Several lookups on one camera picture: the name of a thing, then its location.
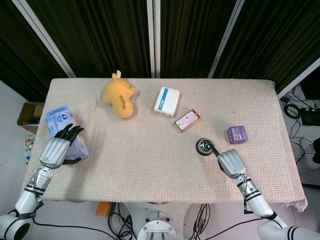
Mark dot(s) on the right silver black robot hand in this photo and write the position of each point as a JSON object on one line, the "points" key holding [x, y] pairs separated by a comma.
{"points": [[231, 163]]}

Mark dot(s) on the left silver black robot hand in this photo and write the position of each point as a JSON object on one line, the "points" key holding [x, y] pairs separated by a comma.
{"points": [[55, 152]]}

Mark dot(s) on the silver call bell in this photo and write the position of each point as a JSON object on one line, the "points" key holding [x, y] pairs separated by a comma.
{"points": [[201, 148]]}

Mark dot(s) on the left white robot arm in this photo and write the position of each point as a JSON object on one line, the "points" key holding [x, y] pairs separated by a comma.
{"points": [[25, 200]]}

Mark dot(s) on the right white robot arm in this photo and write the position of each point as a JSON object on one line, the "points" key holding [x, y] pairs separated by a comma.
{"points": [[260, 207]]}

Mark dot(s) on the colourful snack packet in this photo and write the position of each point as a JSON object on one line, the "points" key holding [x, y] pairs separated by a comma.
{"points": [[28, 145]]}

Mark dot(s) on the small purple box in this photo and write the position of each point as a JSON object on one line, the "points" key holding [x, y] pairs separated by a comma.
{"points": [[237, 135]]}

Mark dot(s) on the lavender blue tissue pack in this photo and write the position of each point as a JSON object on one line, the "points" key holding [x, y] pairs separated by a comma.
{"points": [[57, 120]]}

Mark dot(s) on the brown cardboard box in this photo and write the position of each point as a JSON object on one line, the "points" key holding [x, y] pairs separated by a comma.
{"points": [[26, 112]]}

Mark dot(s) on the pink flat packet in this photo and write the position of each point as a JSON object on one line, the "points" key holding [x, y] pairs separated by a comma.
{"points": [[187, 120]]}

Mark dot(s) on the orange block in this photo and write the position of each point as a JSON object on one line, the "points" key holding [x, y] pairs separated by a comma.
{"points": [[103, 209]]}

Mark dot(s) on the pink woven tablecloth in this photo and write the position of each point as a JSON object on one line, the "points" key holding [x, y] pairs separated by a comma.
{"points": [[150, 162]]}

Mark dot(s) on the yellow plush toy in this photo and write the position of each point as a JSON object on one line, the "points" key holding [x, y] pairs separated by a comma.
{"points": [[120, 97]]}

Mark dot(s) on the white box with blue stripe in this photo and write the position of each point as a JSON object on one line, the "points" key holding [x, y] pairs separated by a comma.
{"points": [[166, 101]]}

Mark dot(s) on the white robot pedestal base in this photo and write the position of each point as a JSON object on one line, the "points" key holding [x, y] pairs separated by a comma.
{"points": [[157, 226]]}

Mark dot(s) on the white partition post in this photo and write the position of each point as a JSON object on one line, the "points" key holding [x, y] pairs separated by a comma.
{"points": [[297, 77], [153, 37], [226, 37], [47, 40]]}

